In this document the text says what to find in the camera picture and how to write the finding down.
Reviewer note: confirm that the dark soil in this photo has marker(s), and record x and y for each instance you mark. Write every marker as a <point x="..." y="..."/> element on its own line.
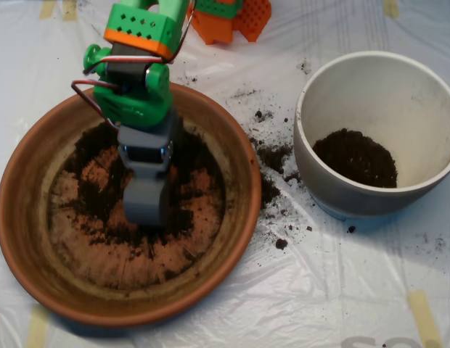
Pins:
<point x="355" y="163"/>
<point x="98" y="195"/>

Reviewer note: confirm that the spilled soil pile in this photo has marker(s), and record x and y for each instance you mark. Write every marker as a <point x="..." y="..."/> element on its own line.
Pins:
<point x="272" y="154"/>

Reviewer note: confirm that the terracotta saucer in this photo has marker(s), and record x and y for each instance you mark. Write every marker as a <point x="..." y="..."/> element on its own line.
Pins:
<point x="130" y="315"/>

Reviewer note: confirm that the white ceramic pot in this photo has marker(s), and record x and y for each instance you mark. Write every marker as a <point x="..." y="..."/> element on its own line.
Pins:
<point x="355" y="203"/>

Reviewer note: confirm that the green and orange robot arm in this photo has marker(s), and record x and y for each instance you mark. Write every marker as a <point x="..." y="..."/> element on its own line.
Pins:
<point x="134" y="105"/>

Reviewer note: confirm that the beige masking tape strip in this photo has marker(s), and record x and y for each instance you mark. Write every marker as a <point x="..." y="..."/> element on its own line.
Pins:
<point x="37" y="330"/>
<point x="424" y="319"/>
<point x="47" y="9"/>
<point x="70" y="10"/>
<point x="390" y="7"/>

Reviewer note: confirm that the clear plastic sheet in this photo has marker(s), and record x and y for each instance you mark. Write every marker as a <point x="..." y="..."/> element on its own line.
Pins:
<point x="319" y="290"/>

